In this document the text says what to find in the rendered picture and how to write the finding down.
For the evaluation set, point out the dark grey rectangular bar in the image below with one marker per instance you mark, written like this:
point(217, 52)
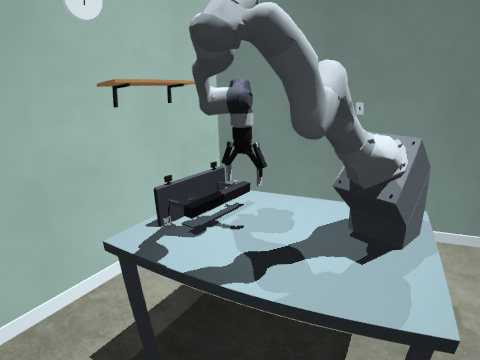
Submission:
point(216, 199)

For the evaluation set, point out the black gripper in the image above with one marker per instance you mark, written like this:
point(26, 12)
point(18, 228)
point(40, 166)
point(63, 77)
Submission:
point(242, 140)

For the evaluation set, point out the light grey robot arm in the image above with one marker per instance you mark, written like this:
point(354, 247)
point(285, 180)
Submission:
point(369, 159)

